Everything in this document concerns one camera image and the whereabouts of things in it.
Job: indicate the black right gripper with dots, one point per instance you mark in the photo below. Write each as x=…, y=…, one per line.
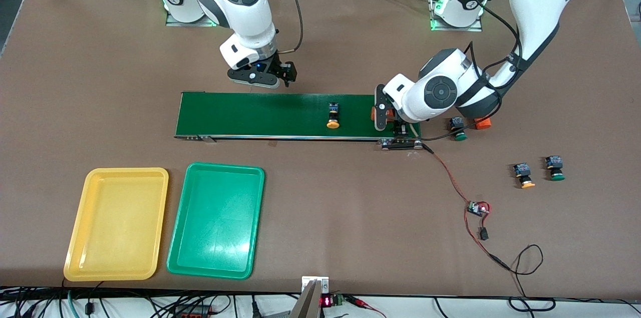
x=281, y=67

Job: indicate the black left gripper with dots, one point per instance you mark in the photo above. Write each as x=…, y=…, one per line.
x=399, y=129

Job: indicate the yellow push button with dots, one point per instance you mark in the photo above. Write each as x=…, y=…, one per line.
x=522, y=170
x=333, y=109

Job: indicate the green push button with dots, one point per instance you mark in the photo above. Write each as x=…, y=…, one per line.
x=554, y=163
x=456, y=123

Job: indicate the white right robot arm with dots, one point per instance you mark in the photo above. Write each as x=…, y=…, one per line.
x=240, y=7

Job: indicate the green conveyor belt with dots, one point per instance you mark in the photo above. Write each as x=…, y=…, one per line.
x=250, y=126

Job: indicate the small conveyor controller board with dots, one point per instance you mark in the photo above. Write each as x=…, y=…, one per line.
x=475, y=209

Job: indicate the small black connector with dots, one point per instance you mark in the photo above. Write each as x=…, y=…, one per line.
x=484, y=233

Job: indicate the green plastic tray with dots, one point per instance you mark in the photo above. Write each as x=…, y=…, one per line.
x=215, y=228

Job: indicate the red alligator clip lead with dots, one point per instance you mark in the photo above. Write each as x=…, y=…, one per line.
x=365, y=304

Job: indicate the red digit display module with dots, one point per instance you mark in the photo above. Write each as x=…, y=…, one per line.
x=326, y=301

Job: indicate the yellow plastic tray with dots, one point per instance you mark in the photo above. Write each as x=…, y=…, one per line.
x=120, y=248

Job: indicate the black and red power strip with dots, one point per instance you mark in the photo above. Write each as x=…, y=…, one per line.
x=193, y=313

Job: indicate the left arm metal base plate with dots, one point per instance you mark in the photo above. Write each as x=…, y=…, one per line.
x=458, y=29

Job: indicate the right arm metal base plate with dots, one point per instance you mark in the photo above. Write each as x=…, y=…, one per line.
x=180, y=23

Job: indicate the grey metal post bracket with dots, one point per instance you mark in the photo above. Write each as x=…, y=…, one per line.
x=310, y=303

